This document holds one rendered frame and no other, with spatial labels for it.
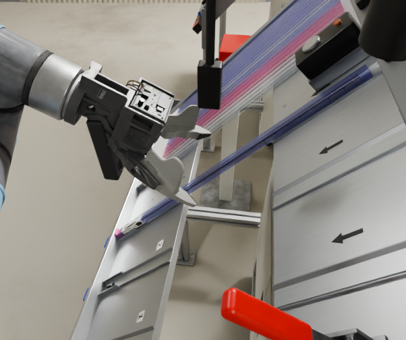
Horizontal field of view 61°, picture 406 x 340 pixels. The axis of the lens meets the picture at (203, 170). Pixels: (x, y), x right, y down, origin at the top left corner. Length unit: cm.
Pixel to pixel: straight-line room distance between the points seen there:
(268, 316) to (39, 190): 176
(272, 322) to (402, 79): 19
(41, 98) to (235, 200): 132
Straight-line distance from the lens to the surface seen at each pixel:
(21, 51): 48
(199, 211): 124
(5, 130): 51
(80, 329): 62
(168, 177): 44
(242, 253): 152
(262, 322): 20
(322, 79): 46
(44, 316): 151
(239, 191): 172
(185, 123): 54
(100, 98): 45
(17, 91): 48
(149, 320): 47
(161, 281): 49
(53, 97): 46
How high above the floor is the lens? 128
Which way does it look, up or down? 45 degrees down
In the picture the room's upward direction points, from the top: straight up
